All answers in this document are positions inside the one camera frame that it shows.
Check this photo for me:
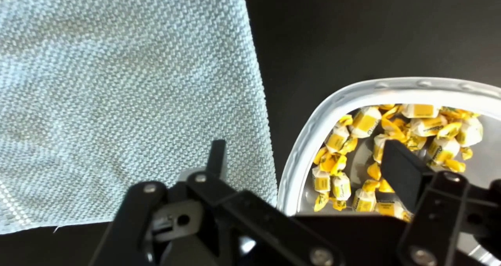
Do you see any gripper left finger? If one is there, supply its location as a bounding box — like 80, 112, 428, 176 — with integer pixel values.
89, 139, 345, 266

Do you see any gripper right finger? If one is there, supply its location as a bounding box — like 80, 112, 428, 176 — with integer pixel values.
380, 139, 501, 266

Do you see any clear plastic bowl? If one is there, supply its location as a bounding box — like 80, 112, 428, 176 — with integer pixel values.
276, 77, 501, 266

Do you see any blue woven towel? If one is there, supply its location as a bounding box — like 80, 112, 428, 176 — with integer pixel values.
0, 0, 278, 235

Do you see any heap of yellow wrapped candies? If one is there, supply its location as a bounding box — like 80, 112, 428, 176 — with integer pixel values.
312, 104, 484, 223

